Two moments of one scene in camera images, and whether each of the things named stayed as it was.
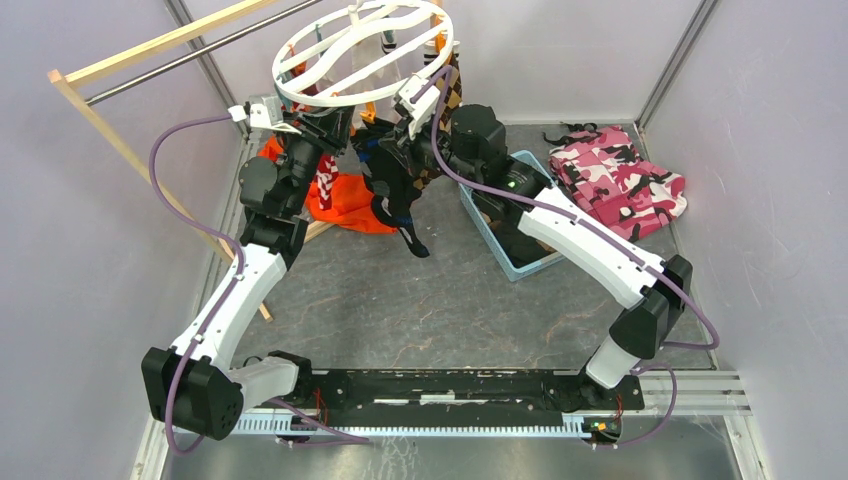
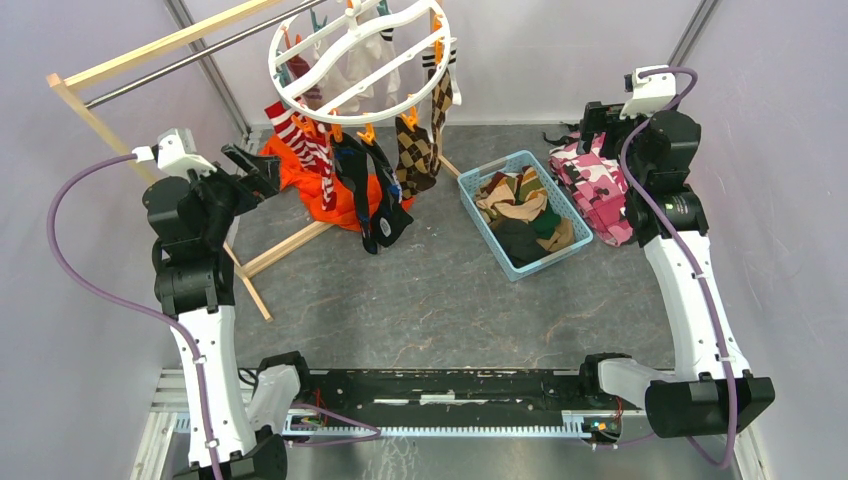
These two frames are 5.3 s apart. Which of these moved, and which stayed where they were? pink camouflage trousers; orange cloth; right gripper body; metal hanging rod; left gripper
Moved: left gripper; right gripper body
Stayed: metal hanging rod; pink camouflage trousers; orange cloth
